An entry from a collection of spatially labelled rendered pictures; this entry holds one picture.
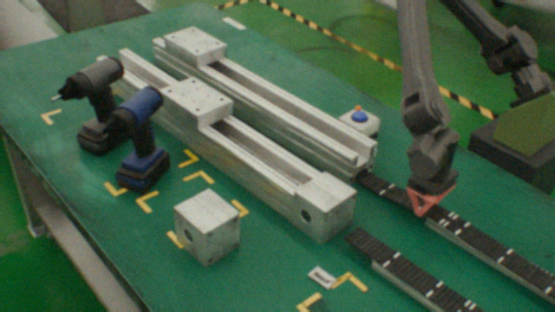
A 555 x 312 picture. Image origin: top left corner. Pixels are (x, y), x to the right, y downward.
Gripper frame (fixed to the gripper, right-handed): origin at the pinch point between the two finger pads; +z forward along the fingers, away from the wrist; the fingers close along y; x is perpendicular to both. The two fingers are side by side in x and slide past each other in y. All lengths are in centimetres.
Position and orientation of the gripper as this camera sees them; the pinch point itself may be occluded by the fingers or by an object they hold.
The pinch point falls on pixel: (425, 206)
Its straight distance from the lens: 131.8
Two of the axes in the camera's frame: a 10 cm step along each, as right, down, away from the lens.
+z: -0.5, 8.0, 5.9
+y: -7.1, 3.9, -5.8
